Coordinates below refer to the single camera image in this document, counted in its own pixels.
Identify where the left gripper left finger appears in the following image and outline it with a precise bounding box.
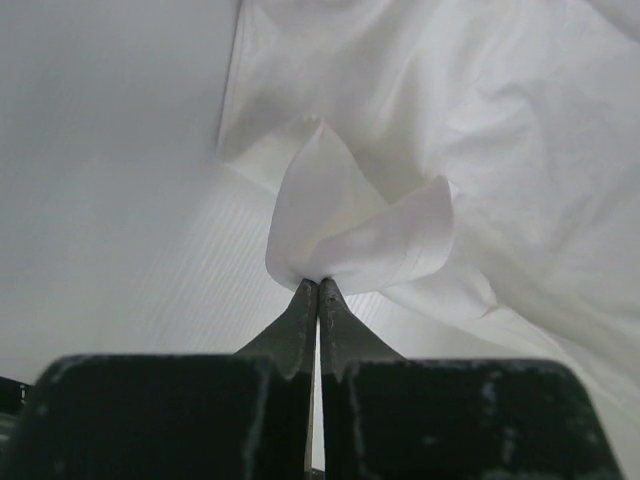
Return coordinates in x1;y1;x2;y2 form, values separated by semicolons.
14;280;318;479

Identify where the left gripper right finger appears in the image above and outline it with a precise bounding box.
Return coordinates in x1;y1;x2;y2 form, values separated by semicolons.
318;279;623;479

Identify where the white t shirt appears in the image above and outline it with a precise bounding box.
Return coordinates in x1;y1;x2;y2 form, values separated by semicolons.
219;1;639;405

